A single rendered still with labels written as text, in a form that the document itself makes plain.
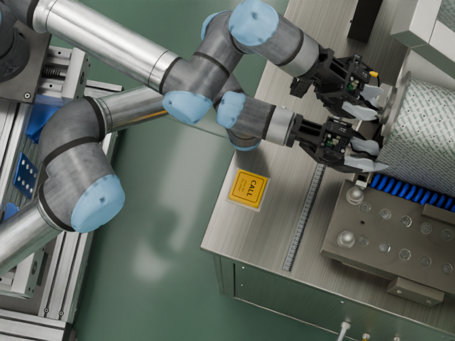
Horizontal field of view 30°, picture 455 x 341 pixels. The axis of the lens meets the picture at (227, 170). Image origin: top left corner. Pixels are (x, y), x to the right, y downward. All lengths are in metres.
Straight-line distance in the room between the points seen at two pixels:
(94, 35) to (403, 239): 0.76
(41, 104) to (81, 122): 0.62
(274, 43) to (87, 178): 0.44
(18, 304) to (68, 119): 1.10
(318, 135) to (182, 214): 1.19
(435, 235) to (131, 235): 1.29
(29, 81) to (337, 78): 0.92
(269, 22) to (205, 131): 1.53
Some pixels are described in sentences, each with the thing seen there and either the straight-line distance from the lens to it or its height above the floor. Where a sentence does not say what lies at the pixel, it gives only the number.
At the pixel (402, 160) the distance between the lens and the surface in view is 1.71.
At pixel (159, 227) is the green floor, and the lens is 2.84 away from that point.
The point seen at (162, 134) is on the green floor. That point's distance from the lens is 2.91.
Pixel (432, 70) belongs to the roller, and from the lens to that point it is 1.70.
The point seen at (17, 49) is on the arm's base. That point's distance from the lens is 2.12.
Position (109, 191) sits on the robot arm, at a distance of 1.60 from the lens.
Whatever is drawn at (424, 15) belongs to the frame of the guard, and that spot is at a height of 1.97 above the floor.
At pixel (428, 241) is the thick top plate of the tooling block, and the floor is 1.03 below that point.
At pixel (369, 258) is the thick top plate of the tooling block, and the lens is 1.78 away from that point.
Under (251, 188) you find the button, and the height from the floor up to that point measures 0.92.
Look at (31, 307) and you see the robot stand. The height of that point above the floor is 0.21.
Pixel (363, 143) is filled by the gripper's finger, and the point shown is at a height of 1.12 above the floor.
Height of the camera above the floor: 2.77
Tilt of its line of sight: 75 degrees down
